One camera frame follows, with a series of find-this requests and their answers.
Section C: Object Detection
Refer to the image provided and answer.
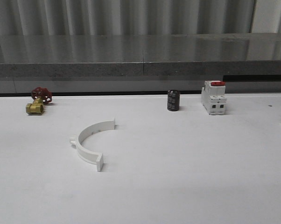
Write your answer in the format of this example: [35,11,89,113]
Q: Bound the white half clamp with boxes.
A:
[70,119,115,172]

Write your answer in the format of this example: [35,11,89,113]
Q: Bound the black cylindrical capacitor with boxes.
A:
[167,90,180,112]

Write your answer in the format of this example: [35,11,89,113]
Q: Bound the white red circuit breaker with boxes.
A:
[201,80,227,115]

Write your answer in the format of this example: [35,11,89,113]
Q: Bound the grey stone counter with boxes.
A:
[0,33,281,95]

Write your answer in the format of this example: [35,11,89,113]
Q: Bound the brass valve red handwheel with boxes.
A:
[26,87,52,114]

